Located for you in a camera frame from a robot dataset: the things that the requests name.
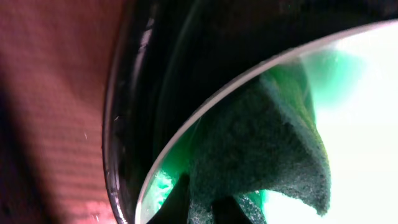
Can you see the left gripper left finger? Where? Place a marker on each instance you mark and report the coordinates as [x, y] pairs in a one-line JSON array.
[[176, 206]]

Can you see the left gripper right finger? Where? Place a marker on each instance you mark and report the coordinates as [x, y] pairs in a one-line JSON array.
[[227, 211]]

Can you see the green scouring sponge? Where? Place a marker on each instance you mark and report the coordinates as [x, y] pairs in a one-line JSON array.
[[262, 136]]

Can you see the mint plate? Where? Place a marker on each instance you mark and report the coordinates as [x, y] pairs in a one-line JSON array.
[[353, 80]]

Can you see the round black tray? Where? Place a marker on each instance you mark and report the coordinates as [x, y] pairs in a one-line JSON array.
[[172, 55]]

